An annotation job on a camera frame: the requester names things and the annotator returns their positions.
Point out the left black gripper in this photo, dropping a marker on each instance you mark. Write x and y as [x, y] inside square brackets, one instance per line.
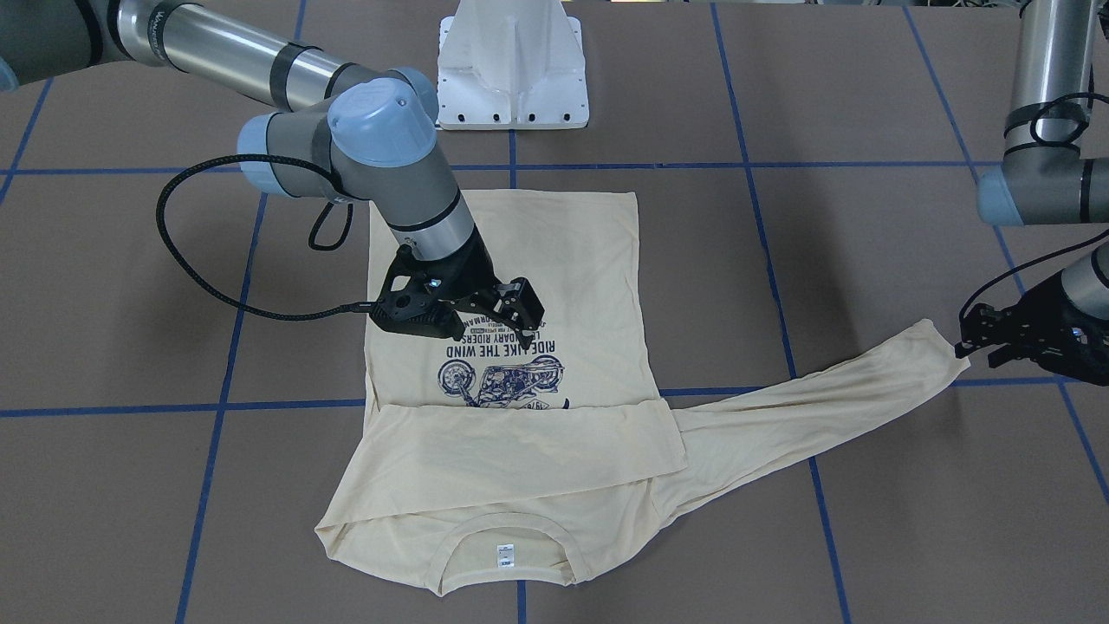
[1051, 318]

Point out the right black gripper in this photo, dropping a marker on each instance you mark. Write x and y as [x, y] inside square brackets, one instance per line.
[469, 276]

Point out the cream long sleeve shirt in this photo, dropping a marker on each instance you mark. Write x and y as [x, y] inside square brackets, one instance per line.
[483, 461]

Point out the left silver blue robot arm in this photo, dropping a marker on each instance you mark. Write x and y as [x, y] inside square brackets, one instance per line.
[1044, 178]

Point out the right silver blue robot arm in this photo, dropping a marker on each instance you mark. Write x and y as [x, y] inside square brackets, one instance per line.
[337, 131]

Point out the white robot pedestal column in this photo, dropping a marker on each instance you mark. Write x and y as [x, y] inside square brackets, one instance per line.
[511, 65]

